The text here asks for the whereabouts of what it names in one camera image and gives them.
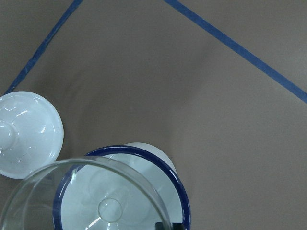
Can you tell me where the white mug lid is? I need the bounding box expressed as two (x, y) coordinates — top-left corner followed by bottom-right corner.
(0, 91), (64, 179)

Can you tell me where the white enamel mug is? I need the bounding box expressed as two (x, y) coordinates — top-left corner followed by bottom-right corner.
(53, 142), (191, 230)

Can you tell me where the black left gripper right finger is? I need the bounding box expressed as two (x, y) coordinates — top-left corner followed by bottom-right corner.
(172, 223), (184, 230)

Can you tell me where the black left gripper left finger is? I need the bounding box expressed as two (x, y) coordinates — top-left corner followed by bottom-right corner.
(155, 222), (163, 230)

